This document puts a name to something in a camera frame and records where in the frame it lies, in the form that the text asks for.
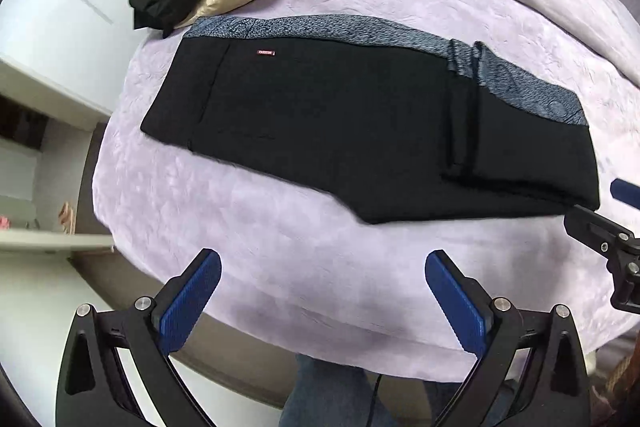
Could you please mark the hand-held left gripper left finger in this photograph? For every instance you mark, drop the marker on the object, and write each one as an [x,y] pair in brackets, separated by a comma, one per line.
[190,302]

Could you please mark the person's brown patterned clothing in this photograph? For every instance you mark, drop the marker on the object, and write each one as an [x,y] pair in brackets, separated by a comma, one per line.
[620,392]

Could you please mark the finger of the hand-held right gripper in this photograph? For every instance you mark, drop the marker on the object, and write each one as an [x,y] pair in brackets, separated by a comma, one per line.
[620,252]
[627,197]

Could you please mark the white shelf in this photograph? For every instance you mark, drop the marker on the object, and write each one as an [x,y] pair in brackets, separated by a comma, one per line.
[50,239]

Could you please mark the lilac bed blanket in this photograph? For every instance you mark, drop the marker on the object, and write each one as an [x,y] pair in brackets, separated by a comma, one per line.
[250,267]

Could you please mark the white wardrobe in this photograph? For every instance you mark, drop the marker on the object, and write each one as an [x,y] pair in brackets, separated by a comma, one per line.
[65,7]

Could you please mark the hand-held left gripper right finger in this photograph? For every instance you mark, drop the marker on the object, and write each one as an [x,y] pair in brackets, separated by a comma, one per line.
[457,302]

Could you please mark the person's jeans leg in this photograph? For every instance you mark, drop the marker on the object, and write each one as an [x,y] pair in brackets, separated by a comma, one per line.
[325,397]

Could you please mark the black pants with blue trim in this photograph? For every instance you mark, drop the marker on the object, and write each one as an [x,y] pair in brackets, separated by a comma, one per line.
[350,132]

